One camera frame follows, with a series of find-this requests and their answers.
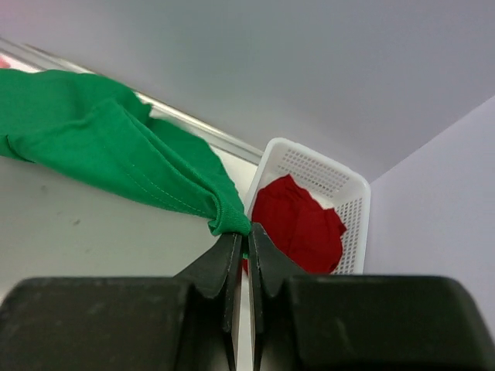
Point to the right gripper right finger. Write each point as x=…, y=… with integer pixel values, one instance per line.
x=303, y=321

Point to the red t shirt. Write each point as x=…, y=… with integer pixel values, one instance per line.
x=299, y=227

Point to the pink folded t shirt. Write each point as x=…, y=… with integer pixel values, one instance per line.
x=6, y=62

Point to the green t shirt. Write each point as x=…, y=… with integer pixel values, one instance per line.
x=97, y=131

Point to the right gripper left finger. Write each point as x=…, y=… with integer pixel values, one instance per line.
x=189, y=321

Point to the white plastic basket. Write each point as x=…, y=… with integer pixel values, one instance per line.
x=330, y=183

